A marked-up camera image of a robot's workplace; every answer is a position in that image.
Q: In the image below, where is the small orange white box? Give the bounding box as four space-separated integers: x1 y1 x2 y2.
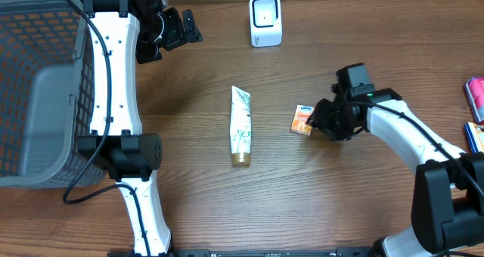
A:
290 105 314 136

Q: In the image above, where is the white gold-capped tube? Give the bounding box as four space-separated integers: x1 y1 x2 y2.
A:
229 86 252 166

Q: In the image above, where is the beige snack packet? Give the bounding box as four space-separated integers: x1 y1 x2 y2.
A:
464 122 484 153

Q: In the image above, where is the pink purple pad pack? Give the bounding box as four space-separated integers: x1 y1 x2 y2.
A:
464 77 484 125

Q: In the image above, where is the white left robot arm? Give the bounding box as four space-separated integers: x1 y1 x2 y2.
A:
77 0 203 256

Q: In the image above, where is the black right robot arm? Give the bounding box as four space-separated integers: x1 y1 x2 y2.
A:
161 1 483 250

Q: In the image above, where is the white barcode scanner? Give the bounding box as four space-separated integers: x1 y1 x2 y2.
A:
249 0 283 48

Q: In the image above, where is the grey plastic shopping basket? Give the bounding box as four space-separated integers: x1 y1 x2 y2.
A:
1 0 94 188

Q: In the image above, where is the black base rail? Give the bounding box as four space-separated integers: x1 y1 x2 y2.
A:
107 246 445 257

